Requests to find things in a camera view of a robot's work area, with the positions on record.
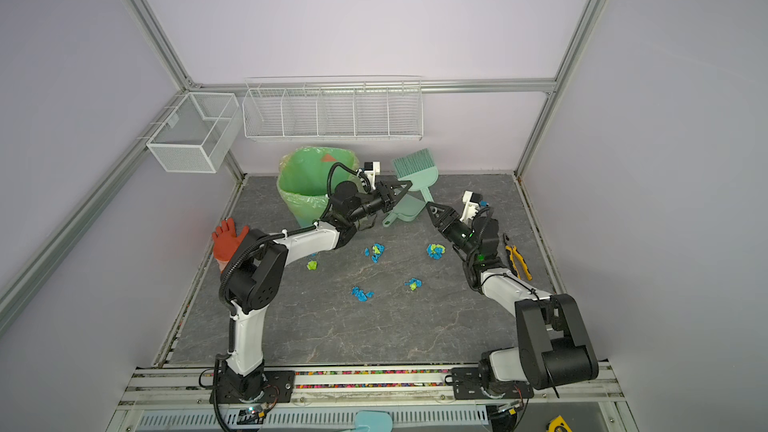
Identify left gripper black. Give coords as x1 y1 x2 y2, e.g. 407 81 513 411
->
349 181 413 224

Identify mint green dustpan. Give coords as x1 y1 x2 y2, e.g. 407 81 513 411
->
382 193 426 227

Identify mint green hand brush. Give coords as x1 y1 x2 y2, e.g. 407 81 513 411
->
392 148 439 202

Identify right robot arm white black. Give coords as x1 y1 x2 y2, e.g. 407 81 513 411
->
427 202 599 396

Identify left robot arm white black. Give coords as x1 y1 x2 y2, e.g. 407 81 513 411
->
212 179 412 398

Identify blue yellow paper scrap right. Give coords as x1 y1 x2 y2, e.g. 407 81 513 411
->
426 243 446 260

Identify blue paper scrap centre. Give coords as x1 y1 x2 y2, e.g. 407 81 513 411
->
364 243 385 263

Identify yellow black pliers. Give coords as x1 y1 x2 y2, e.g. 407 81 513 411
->
502 233 533 281

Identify green trash bin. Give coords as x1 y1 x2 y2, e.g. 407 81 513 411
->
277 146 361 228

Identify blue paper scrap front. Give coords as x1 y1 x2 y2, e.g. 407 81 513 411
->
351 287 374 302

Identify red rubber glove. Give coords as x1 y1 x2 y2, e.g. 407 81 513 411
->
212 218 250 266

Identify white mesh box basket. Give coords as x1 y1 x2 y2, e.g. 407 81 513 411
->
147 92 243 174

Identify light blue object front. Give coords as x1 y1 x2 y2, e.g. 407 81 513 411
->
353 411 394 432

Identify yellow black tape measure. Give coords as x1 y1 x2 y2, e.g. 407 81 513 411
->
547 416 572 432

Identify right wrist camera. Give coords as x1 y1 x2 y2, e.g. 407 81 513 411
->
461 191 488 223

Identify white wire shelf basket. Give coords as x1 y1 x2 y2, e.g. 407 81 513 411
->
241 75 424 141

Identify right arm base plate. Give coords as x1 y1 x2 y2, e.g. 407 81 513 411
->
445 365 534 400

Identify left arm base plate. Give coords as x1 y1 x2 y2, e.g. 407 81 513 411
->
209 369 295 405

